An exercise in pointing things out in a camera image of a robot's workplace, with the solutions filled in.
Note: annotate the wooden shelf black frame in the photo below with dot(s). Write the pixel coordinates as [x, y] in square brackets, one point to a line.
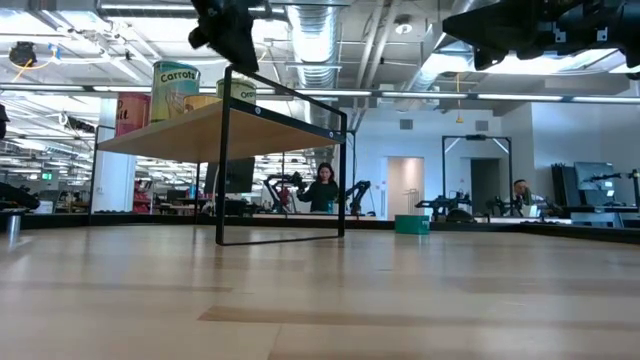
[215, 135]

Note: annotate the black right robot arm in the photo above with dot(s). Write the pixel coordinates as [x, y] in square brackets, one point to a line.
[631, 30]

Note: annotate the grey monitor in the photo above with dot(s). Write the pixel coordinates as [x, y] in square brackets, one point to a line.
[595, 172]

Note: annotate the smooth silver ceiling duct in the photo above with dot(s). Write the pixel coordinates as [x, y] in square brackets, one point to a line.
[430, 70]

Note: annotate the round ceiling fixture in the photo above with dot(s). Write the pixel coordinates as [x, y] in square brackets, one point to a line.
[403, 28]

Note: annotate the long ceiling light strip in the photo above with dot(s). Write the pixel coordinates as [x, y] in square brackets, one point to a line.
[425, 94]

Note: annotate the black background monitor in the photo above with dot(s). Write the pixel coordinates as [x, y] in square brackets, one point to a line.
[240, 175]

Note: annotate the yellow teal carrots can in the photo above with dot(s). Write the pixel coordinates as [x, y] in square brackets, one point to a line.
[175, 92]

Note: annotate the black ceiling camera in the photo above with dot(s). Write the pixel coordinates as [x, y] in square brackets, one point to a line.
[22, 52]

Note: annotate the green yellow corn can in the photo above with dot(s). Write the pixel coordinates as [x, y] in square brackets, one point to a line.
[239, 91]

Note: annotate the pink orange fruit can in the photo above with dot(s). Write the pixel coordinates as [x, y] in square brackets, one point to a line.
[132, 114]

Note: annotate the short teal can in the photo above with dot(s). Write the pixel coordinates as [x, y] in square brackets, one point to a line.
[412, 225]

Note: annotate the silver metal post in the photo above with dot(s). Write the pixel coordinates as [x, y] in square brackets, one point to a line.
[14, 227]

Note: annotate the red background cabinet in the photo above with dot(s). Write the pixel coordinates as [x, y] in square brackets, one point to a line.
[141, 200]

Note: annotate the black table frame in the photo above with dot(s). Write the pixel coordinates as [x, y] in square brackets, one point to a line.
[125, 220]

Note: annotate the black background frame stand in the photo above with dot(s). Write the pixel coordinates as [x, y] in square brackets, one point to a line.
[475, 137]

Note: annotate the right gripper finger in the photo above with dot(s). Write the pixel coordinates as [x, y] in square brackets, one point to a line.
[495, 17]
[505, 39]

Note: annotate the black background robot arm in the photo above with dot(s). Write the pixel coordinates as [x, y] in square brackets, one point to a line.
[360, 191]
[445, 202]
[500, 206]
[274, 187]

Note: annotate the grey wall vent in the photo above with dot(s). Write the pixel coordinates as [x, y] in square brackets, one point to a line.
[481, 125]
[406, 124]

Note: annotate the person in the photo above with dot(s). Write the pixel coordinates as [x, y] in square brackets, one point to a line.
[320, 195]
[522, 189]

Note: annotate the ribbed silver ceiling duct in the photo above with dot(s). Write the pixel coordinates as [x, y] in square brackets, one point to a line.
[315, 45]

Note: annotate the yellow hanging tag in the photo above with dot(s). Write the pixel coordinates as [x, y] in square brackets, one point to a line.
[458, 119]

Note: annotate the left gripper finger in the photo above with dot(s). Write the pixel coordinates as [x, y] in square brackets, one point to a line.
[242, 52]

